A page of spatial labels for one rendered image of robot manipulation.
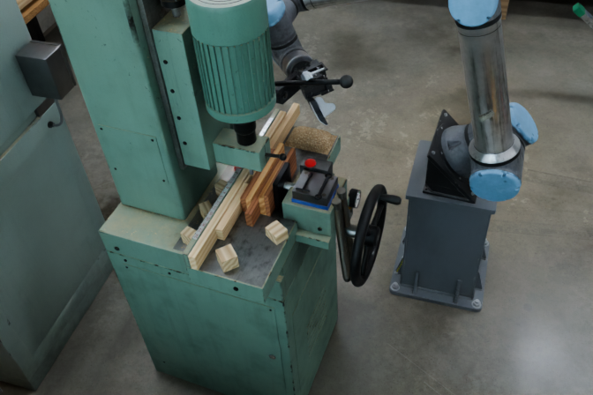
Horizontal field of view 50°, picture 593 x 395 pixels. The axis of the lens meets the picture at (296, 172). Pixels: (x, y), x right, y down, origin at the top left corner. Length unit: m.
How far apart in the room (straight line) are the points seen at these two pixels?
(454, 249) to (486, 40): 0.97
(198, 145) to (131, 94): 0.21
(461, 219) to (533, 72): 1.74
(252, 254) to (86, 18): 0.68
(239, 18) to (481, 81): 0.72
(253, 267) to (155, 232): 0.39
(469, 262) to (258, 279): 1.10
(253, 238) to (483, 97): 0.73
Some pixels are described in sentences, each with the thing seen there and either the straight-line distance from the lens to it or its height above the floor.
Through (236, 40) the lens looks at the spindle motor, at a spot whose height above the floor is 1.42.
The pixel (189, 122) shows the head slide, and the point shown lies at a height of 1.16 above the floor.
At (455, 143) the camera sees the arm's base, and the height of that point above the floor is 0.73.
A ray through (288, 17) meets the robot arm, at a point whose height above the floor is 1.22.
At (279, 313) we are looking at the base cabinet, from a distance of 1.81.
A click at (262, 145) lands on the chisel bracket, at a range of 1.65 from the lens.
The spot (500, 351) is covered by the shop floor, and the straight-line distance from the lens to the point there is 2.56.
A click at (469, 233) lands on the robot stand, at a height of 0.40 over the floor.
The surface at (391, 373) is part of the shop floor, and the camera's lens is 2.45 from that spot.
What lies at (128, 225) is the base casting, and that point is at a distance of 1.90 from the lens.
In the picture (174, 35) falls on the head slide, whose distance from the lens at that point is 1.47.
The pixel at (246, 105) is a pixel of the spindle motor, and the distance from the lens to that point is 1.50.
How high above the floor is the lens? 2.15
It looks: 44 degrees down
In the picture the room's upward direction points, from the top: 5 degrees counter-clockwise
